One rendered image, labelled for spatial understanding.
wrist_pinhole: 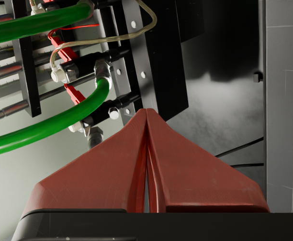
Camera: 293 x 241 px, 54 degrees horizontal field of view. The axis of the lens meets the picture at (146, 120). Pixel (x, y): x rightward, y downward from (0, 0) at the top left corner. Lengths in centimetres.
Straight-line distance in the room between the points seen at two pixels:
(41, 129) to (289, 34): 27
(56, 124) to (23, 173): 52
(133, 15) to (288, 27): 22
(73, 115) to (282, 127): 27
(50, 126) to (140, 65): 26
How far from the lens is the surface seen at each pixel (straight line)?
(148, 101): 50
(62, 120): 25
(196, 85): 62
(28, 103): 62
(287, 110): 40
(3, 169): 74
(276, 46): 37
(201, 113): 64
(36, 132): 25
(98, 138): 38
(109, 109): 46
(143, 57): 47
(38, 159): 76
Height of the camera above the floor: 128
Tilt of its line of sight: 35 degrees down
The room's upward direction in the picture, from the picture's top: 121 degrees counter-clockwise
